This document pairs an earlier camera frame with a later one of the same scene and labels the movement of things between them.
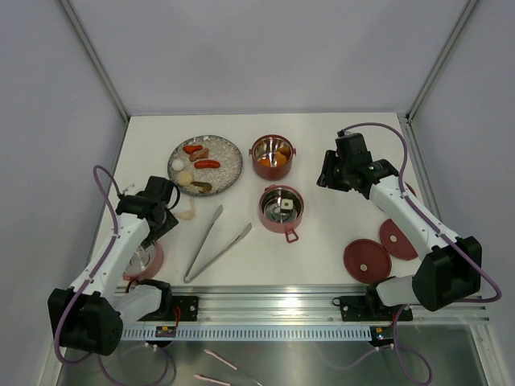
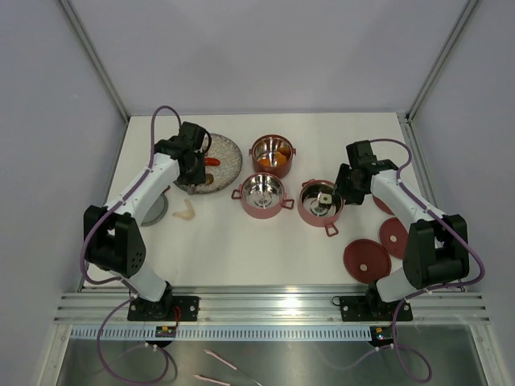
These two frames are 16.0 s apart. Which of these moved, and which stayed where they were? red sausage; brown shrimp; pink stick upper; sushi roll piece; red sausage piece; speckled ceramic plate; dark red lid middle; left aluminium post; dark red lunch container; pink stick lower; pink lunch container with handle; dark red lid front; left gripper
Moved: brown shrimp; left gripper; sushi roll piece; red sausage piece; pink lunch container with handle
Stayed: pink stick lower; left aluminium post; speckled ceramic plate; red sausage; dark red lid middle; dark red lunch container; dark red lid front; pink stick upper
